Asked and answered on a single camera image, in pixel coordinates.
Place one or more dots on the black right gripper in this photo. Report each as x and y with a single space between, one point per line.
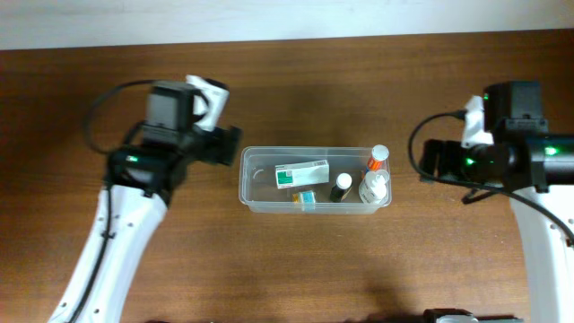
436 159

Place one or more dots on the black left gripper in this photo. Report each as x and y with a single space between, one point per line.
225 144

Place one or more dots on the clear plastic container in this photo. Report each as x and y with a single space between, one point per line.
258 190

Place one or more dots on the white medicine box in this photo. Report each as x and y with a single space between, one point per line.
302 174

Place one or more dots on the gold lid balm jar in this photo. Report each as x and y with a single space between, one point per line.
305 200

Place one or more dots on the orange tube white cap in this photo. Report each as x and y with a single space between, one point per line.
379 155

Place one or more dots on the white squeeze bottle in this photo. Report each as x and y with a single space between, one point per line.
373 188

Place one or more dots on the dark bottle white cap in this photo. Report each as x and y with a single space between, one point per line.
341 188

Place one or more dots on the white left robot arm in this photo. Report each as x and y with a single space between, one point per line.
137 189

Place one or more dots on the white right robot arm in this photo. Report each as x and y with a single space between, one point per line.
536 173

